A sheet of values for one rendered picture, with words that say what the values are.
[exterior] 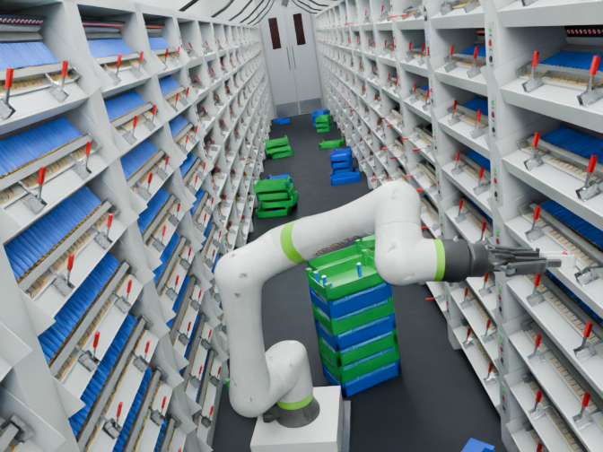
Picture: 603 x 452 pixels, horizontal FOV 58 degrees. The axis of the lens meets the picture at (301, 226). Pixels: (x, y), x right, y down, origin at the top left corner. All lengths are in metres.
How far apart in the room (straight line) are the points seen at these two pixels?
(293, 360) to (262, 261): 0.40
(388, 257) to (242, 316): 0.47
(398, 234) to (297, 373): 0.69
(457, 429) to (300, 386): 0.79
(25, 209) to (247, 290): 0.55
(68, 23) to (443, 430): 1.88
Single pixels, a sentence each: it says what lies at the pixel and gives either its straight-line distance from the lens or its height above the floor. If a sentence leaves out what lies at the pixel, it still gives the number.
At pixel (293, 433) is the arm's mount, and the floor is 0.37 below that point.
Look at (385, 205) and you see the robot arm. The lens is 1.19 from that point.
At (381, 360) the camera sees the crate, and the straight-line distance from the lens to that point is 2.49.
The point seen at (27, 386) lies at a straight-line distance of 1.11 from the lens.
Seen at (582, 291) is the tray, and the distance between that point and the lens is 1.34.
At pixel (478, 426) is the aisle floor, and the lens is 2.32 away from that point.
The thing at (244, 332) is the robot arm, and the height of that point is 0.80.
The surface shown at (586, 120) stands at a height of 1.27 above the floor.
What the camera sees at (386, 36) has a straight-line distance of 3.65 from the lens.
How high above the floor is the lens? 1.53
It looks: 20 degrees down
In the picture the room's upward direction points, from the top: 10 degrees counter-clockwise
